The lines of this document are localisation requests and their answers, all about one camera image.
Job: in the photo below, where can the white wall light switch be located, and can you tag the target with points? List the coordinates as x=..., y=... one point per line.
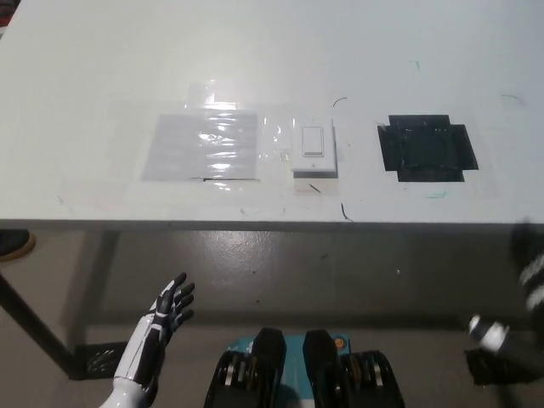
x=314, y=146

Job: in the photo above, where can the black metal table leg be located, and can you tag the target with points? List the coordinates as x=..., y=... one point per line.
x=38, y=327

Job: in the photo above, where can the black tape patch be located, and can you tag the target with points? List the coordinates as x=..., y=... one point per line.
x=427, y=149

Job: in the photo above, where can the red dark background object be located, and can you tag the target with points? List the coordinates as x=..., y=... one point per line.
x=6, y=15

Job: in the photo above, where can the clear tape patch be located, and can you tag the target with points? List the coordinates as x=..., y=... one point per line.
x=276, y=138

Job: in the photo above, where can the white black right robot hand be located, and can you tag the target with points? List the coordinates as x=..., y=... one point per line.
x=532, y=272

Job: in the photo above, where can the black brown shoe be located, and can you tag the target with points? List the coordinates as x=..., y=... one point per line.
x=15, y=246

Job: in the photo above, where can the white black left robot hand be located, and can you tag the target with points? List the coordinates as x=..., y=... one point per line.
x=158, y=323

